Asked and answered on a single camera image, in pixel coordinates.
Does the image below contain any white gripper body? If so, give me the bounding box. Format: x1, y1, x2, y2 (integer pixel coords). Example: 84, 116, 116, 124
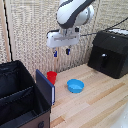
45, 29, 81, 50

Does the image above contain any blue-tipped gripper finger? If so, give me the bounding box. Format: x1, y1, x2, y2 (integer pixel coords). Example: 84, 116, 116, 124
52, 47, 59, 58
65, 45, 72, 56

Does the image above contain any red plastic cup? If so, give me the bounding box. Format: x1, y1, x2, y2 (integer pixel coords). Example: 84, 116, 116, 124
46, 70, 58, 86

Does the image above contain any blue plastic bowl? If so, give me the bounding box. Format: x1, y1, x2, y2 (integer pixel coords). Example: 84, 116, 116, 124
66, 78, 85, 95

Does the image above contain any black fabric storage box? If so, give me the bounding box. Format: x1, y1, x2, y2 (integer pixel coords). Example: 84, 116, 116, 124
0, 59, 56, 128

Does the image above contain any black cable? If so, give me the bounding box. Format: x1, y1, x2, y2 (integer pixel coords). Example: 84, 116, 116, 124
79, 17, 128, 37

